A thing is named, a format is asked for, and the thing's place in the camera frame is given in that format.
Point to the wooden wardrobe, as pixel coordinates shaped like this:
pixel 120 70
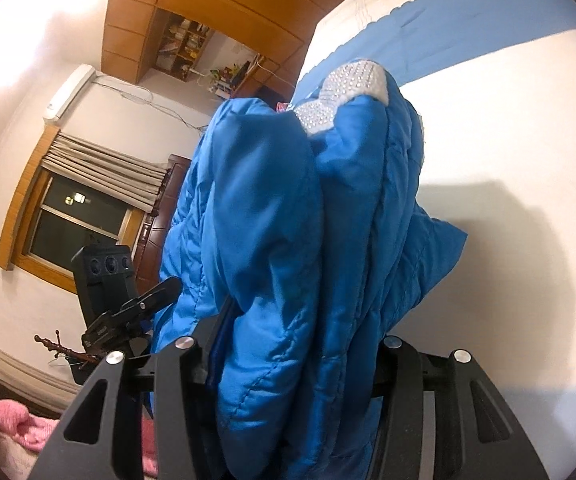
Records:
pixel 281 30

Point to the wooden framed window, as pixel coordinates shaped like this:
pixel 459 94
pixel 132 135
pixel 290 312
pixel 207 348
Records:
pixel 51 217

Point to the dark wooden headboard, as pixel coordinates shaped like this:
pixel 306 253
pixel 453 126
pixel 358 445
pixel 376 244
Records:
pixel 152 235

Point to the beige window curtain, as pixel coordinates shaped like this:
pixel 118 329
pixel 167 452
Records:
pixel 131 180

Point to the wooden wall bookshelf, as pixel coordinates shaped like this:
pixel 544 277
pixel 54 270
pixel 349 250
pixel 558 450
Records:
pixel 181 47

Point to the wooden desk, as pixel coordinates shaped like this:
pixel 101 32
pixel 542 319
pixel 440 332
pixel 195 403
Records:
pixel 261 78

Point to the white air conditioner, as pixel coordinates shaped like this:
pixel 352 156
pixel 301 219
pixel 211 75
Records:
pixel 67 92

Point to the blue white bed sheet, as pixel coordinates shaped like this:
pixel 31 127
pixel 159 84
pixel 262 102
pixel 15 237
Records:
pixel 494 82

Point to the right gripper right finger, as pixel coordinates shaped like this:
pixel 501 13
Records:
pixel 477 436

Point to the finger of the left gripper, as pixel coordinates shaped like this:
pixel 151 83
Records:
pixel 153 300

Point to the black camera box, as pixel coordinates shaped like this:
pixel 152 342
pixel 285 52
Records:
pixel 104 278

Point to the blue puffer jacket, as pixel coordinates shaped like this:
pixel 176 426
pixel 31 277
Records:
pixel 308 220

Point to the pink knitted cloth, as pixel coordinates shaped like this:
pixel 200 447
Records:
pixel 22 437

